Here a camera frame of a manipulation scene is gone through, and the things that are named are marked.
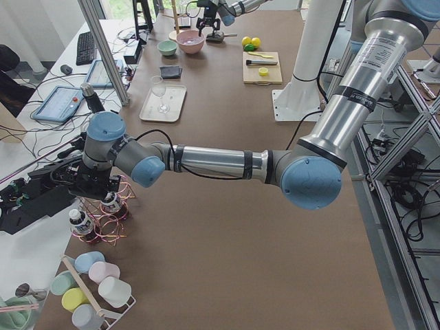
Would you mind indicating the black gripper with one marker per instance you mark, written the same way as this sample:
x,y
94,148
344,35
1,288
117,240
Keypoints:
x,y
209,14
90,181

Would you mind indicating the copper wire bottle basket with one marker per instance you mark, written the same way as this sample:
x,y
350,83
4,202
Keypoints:
x,y
110,224

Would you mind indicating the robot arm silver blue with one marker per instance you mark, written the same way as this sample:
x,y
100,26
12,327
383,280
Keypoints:
x,y
228,13
309,174

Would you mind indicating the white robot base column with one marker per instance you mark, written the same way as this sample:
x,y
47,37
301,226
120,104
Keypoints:
x,y
300,96

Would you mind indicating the tea bottle middle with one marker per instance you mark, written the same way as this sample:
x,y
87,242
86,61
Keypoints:
x,y
112,204

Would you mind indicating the tea bottle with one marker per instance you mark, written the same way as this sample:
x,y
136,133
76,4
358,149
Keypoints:
x,y
83,226
112,204

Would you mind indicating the tea bottle front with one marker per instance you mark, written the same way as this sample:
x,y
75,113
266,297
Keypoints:
x,y
83,226

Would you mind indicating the metal ice scoop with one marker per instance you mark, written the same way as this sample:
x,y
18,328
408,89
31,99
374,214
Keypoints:
x,y
221,37

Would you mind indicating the pink bowl with ice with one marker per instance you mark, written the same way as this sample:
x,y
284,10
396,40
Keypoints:
x,y
190,41

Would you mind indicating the yellow lemon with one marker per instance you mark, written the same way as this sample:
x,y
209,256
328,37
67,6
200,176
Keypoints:
x,y
246,40
256,42

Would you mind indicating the green small bowl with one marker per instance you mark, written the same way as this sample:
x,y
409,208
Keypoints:
x,y
167,48

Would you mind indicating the green lime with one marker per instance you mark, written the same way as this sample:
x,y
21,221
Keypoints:
x,y
249,48

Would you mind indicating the wooden mug tree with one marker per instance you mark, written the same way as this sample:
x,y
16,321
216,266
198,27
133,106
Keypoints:
x,y
181,20

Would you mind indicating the yellow plastic knife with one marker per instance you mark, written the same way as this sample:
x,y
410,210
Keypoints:
x,y
260,55

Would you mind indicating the black muddler tool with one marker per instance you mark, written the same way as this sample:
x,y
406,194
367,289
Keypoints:
x,y
249,62

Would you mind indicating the dark grey folded cloth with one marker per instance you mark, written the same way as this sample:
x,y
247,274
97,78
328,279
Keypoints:
x,y
171,72

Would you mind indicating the black equipment case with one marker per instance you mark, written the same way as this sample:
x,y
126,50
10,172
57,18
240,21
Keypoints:
x,y
45,193

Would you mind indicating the wooden cutting board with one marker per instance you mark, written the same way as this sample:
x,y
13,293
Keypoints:
x,y
250,73

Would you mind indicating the half lemon slice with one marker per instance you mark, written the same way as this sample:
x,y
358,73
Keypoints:
x,y
263,71

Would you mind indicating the clear wine glass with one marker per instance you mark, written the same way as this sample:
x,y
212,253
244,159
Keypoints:
x,y
158,88

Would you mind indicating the black thermos bottle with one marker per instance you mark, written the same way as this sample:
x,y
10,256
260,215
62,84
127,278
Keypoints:
x,y
92,99

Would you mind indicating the blue cup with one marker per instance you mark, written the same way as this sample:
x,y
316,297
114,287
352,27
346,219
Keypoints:
x,y
84,261

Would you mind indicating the cream rectangular tray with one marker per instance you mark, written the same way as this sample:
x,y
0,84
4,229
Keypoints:
x,y
174,98

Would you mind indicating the blue teach pendant near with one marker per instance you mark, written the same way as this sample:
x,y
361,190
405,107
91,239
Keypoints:
x,y
61,105

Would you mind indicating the blue teach pendant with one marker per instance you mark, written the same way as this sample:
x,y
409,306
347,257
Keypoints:
x,y
97,75
61,105

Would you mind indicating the pink cup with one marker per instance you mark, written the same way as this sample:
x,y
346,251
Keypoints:
x,y
100,270

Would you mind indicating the green cup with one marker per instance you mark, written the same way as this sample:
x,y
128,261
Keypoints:
x,y
62,282

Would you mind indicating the blue teach pendant far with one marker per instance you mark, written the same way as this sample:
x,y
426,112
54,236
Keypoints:
x,y
97,75

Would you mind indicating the white cup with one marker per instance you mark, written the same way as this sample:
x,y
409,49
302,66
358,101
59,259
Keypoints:
x,y
115,291

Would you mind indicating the yellow cup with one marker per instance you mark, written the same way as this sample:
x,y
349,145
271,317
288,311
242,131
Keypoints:
x,y
73,298

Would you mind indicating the black computer mouse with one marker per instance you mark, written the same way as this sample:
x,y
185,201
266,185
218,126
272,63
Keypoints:
x,y
66,69

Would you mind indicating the black keyboard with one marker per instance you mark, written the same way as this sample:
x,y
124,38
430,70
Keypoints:
x,y
86,49

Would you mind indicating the metal jigger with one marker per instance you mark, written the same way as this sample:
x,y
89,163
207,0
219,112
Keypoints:
x,y
24,290

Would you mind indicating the white cup rack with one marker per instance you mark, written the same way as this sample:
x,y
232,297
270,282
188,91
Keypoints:
x,y
111,315

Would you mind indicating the grey cup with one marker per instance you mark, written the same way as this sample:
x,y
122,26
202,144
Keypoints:
x,y
85,317

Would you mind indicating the aluminium frame post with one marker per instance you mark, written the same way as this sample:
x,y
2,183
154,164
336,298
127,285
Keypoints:
x,y
91,16

